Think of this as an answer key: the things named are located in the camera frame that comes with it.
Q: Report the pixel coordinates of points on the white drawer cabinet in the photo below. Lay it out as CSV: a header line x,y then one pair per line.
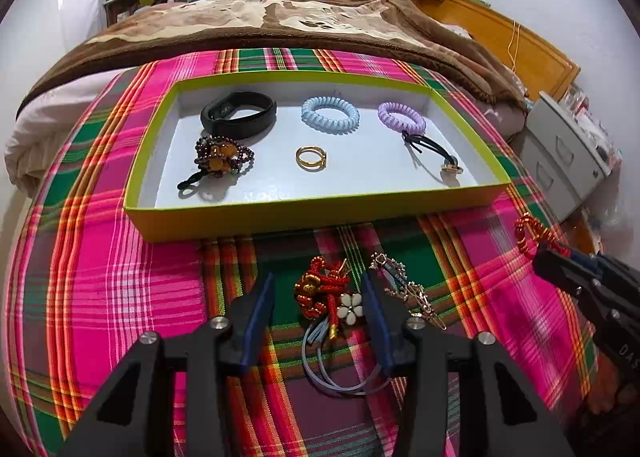
x,y
565,147

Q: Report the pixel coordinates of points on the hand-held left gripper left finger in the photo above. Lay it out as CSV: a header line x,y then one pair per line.
x,y
255,322

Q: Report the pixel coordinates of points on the yellow-green shallow box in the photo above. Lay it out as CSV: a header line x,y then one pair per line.
x,y
300,217

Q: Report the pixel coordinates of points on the person's right hand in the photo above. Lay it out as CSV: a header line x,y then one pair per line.
x,y
607,397

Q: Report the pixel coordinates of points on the pink green plaid cloth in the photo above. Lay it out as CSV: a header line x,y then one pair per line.
x,y
125,262

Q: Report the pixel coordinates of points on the red beaded knot charm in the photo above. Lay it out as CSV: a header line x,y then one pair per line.
x,y
312,287

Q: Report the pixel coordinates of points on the black wristband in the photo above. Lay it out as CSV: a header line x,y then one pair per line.
x,y
250,124

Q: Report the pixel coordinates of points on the white duvet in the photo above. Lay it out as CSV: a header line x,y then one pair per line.
x,y
30,137

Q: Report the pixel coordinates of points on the red woven knot charm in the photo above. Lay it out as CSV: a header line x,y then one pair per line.
x,y
537,237

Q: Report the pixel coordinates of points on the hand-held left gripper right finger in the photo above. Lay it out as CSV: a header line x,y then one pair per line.
x,y
380,327

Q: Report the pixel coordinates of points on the wooden headboard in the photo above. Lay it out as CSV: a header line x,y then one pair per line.
x,y
500,37

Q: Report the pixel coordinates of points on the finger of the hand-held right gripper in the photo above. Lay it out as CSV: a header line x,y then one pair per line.
x,y
610,312
555,264

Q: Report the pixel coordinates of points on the brown patterned blanket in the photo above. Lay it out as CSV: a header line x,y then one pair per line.
x,y
225,22

